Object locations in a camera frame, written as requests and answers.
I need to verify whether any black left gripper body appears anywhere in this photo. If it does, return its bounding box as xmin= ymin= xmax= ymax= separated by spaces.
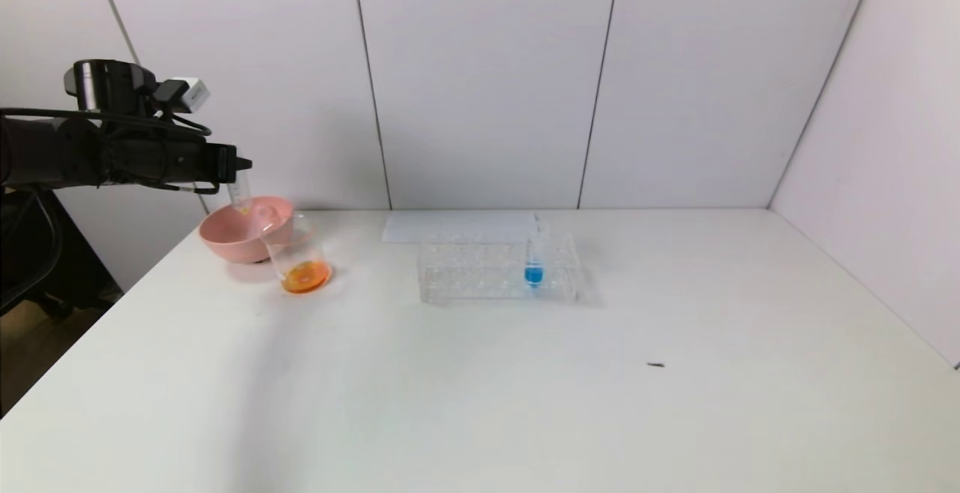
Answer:
xmin=163 ymin=137 xmax=237 ymax=185

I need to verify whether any test tube with yellow pigment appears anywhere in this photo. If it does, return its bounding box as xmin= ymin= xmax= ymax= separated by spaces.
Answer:
xmin=227 ymin=170 xmax=254 ymax=216

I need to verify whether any clear glass beaker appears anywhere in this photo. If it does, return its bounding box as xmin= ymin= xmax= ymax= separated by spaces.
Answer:
xmin=261 ymin=214 xmax=332 ymax=296

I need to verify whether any clear plastic test tube rack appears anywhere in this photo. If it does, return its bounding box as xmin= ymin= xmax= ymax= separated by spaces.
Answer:
xmin=418 ymin=227 xmax=581 ymax=305

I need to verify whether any test tube with blue pigment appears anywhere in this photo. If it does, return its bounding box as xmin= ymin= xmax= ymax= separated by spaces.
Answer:
xmin=523 ymin=215 xmax=546 ymax=290

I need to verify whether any pink bowl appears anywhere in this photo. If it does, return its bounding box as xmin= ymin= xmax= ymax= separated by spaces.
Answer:
xmin=198 ymin=195 xmax=295 ymax=264

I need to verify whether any white paper sheet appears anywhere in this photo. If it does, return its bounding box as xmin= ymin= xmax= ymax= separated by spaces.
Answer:
xmin=382 ymin=212 xmax=539 ymax=245

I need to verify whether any black furniture beside table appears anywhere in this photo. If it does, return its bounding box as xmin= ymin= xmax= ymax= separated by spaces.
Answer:
xmin=0 ymin=189 xmax=125 ymax=315

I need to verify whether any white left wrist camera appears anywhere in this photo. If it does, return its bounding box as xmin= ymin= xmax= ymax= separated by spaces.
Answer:
xmin=154 ymin=77 xmax=211 ymax=114

